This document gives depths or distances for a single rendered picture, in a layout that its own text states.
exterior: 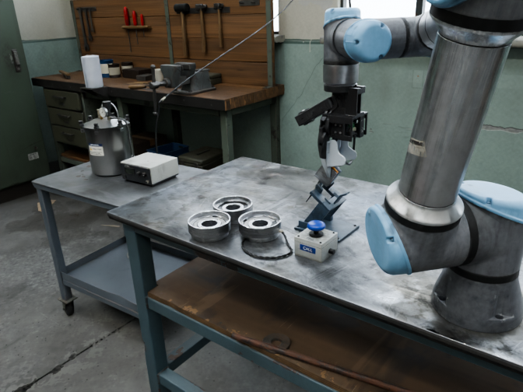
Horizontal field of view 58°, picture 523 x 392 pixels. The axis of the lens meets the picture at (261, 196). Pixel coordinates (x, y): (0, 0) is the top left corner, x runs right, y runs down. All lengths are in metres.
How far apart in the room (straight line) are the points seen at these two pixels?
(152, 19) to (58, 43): 1.18
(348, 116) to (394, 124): 1.65
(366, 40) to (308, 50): 1.97
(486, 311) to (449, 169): 0.29
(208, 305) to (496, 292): 0.77
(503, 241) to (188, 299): 0.87
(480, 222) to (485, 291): 0.13
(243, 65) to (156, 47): 0.79
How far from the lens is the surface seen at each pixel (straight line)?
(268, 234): 1.10
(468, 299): 0.87
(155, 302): 1.43
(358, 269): 1.01
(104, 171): 2.04
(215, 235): 1.11
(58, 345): 2.28
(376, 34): 0.91
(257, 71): 2.95
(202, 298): 1.38
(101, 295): 2.11
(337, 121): 1.04
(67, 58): 4.52
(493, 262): 0.84
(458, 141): 0.66
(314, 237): 1.03
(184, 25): 3.29
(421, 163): 0.68
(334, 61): 1.02
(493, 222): 0.81
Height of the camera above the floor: 1.32
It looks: 22 degrees down
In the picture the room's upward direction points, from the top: 2 degrees counter-clockwise
